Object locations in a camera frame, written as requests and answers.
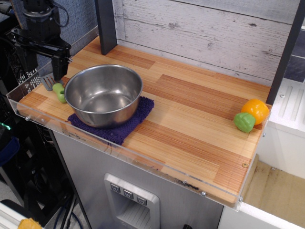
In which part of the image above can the dark grey left post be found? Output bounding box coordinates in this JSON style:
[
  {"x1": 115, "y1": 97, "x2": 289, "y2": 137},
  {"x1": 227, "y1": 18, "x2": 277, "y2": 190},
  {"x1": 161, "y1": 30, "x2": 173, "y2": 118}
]
[{"x1": 94, "y1": 0, "x2": 117, "y2": 55}]

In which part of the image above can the stainless steel pot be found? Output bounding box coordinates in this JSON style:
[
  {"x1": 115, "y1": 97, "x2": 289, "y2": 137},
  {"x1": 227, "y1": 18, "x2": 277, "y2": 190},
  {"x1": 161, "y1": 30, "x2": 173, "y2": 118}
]
[{"x1": 64, "y1": 64, "x2": 143, "y2": 128}]

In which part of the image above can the white toy sink unit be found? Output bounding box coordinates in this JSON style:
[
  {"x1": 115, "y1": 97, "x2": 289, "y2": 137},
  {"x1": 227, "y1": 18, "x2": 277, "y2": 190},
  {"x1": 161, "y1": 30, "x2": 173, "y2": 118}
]
[{"x1": 219, "y1": 79, "x2": 305, "y2": 229}]

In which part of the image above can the grey dispenser panel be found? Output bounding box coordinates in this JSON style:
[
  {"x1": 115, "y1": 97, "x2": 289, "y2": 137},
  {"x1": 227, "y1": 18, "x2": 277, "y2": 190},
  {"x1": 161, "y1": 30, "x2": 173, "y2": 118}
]
[{"x1": 104, "y1": 173, "x2": 160, "y2": 229}]

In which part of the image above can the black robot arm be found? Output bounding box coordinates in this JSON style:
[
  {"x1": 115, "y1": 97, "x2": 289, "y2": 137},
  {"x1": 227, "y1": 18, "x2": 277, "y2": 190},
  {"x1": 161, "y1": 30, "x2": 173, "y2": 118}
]
[{"x1": 12, "y1": 0, "x2": 71, "y2": 82}]

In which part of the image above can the clear acrylic guard rail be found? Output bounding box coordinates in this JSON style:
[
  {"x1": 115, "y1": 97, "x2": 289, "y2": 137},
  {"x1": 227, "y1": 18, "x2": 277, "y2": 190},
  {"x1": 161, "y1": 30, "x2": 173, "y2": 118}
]
[{"x1": 8, "y1": 72, "x2": 270, "y2": 208}]

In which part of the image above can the dark grey right post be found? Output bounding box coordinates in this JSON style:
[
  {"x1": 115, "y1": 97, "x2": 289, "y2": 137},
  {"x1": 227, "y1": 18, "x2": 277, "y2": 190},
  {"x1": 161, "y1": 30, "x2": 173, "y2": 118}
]
[{"x1": 266, "y1": 0, "x2": 305, "y2": 105}]

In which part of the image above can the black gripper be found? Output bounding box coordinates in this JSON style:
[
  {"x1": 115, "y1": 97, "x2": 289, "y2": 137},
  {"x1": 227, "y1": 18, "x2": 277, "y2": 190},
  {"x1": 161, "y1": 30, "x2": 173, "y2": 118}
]
[{"x1": 11, "y1": 10, "x2": 71, "y2": 81}]

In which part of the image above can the purple cloth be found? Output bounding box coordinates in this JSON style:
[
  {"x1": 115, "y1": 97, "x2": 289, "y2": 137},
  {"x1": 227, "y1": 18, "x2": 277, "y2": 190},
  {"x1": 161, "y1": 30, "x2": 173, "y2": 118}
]
[{"x1": 68, "y1": 96, "x2": 154, "y2": 145}]

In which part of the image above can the dark grey post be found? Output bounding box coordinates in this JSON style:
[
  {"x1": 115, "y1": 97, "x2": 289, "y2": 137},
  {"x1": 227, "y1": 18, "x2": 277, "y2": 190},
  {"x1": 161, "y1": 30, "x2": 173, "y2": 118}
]
[
  {"x1": 94, "y1": 0, "x2": 117, "y2": 55},
  {"x1": 266, "y1": 0, "x2": 305, "y2": 105}
]

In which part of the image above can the black plastic crate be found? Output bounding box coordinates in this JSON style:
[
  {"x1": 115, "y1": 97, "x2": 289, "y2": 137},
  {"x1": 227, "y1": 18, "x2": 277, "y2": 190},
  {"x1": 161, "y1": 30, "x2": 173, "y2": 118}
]
[{"x1": 0, "y1": 24, "x2": 36, "y2": 85}]

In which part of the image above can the silver toy fridge cabinet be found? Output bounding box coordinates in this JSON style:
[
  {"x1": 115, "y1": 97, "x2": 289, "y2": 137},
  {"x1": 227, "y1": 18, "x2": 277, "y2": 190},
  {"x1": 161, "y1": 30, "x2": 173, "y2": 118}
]
[{"x1": 55, "y1": 133, "x2": 223, "y2": 229}]

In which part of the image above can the green toy pepper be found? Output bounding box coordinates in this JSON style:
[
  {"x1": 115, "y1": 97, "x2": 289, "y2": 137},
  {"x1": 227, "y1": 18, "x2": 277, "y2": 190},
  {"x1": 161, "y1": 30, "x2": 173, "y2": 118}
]
[{"x1": 234, "y1": 112, "x2": 256, "y2": 133}]

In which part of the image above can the orange toy pepper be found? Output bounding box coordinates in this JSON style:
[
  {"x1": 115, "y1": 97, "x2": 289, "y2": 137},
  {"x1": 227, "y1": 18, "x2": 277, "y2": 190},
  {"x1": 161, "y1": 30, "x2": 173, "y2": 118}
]
[{"x1": 241, "y1": 99, "x2": 270, "y2": 125}]

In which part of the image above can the green handled grey spatula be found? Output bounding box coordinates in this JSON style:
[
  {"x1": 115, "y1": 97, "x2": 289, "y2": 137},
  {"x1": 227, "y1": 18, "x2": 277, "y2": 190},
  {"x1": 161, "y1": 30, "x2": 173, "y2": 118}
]
[{"x1": 41, "y1": 74, "x2": 67, "y2": 103}]

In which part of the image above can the blue fabric panel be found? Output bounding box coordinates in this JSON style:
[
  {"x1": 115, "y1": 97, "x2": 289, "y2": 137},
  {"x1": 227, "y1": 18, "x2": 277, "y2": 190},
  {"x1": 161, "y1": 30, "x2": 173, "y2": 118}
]
[{"x1": 10, "y1": 0, "x2": 98, "y2": 71}]

